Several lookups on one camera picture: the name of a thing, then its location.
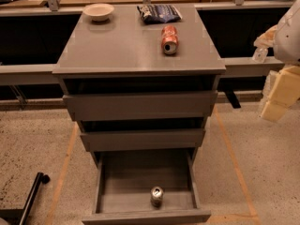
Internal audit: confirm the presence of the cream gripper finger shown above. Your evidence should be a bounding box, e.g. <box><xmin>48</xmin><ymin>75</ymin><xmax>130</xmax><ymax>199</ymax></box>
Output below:
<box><xmin>261</xmin><ymin>66</ymin><xmax>300</xmax><ymax>122</ymax></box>
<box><xmin>253</xmin><ymin>25</ymin><xmax>278</xmax><ymax>48</ymax></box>

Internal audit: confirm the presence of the silver 7up can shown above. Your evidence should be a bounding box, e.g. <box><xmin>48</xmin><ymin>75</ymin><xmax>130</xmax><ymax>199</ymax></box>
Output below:
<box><xmin>150</xmin><ymin>187</ymin><xmax>164</xmax><ymax>207</ymax></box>

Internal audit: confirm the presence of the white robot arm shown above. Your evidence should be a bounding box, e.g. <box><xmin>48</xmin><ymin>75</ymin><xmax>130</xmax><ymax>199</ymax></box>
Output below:
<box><xmin>252</xmin><ymin>0</ymin><xmax>300</xmax><ymax>122</ymax></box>

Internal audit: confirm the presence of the orange soda can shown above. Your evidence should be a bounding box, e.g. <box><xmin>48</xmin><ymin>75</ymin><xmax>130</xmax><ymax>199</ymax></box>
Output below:
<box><xmin>161</xmin><ymin>25</ymin><xmax>178</xmax><ymax>55</ymax></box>

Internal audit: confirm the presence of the grey top drawer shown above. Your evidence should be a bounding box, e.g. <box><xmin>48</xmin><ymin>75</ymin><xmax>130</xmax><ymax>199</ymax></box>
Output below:
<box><xmin>63</xmin><ymin>91</ymin><xmax>218</xmax><ymax>121</ymax></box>

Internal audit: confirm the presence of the grey drawer cabinet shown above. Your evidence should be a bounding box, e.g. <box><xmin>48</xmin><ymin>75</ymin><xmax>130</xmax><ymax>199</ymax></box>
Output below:
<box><xmin>52</xmin><ymin>3</ymin><xmax>227</xmax><ymax>161</ymax></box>

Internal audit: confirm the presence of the grey open bottom drawer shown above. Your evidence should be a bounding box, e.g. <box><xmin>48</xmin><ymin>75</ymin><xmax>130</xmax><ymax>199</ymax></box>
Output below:
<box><xmin>82</xmin><ymin>149</ymin><xmax>211</xmax><ymax>225</ymax></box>

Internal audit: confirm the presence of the grey middle drawer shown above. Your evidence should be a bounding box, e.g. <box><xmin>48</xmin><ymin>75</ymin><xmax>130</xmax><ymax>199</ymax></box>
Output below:
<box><xmin>81</xmin><ymin>128</ymin><xmax>205</xmax><ymax>152</ymax></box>

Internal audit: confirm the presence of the blue chip bag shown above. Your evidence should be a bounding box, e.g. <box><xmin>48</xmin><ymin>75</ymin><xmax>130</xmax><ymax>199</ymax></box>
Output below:
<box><xmin>137</xmin><ymin>5</ymin><xmax>182</xmax><ymax>24</ymax></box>

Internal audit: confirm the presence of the white bowl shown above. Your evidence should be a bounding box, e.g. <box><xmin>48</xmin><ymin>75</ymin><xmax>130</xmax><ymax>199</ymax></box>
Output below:
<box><xmin>82</xmin><ymin>4</ymin><xmax>114</xmax><ymax>22</ymax></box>

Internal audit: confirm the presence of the black chair leg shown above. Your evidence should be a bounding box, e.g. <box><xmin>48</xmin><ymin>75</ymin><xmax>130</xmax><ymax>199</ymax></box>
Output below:
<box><xmin>0</xmin><ymin>172</ymin><xmax>51</xmax><ymax>225</ymax></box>

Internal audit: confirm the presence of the grey metal rail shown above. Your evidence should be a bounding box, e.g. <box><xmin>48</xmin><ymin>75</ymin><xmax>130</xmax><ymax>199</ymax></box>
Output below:
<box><xmin>0</xmin><ymin>56</ymin><xmax>284</xmax><ymax>86</ymax></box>

